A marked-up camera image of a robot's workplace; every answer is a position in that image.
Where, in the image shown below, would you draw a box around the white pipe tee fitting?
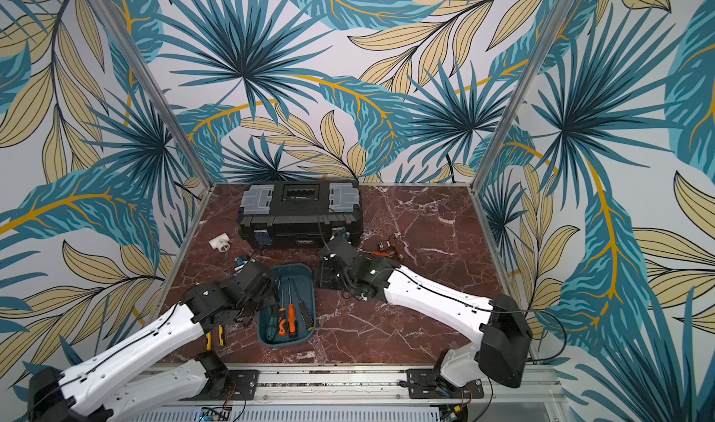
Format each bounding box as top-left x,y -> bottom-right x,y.
210,233 -> 230,253

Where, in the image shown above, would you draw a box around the red brass pipe fitting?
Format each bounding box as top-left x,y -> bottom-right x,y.
378,234 -> 404,260

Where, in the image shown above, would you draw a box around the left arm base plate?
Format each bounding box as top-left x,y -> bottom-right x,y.
181,369 -> 260,402

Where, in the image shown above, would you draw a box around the large orange black screwdriver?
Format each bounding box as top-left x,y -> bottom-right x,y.
286,280 -> 298,338

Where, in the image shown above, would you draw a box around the black plastic toolbox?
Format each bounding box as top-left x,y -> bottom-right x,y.
236,180 -> 364,249

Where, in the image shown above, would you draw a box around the yellow black pliers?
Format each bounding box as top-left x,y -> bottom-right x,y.
206,325 -> 225,351

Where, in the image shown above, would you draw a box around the teal rectangular storage tray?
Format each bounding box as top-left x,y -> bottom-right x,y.
257,264 -> 317,349

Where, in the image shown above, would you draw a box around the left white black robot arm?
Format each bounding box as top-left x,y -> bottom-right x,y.
24,260 -> 275,421

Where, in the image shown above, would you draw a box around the small orange screwdriver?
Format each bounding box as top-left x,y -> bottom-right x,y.
279,308 -> 288,336

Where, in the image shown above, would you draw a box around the aluminium front rail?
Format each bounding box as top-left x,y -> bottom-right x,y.
228,364 -> 574,421

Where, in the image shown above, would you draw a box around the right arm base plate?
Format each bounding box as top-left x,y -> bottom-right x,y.
398,368 -> 484,401

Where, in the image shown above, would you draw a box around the green black screwdriver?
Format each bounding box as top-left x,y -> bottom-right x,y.
266,286 -> 279,343

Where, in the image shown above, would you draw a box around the black slim screwdriver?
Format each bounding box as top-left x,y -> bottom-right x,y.
295,289 -> 314,332

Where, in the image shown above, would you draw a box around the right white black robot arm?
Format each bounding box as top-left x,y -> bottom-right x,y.
318,238 -> 534,388

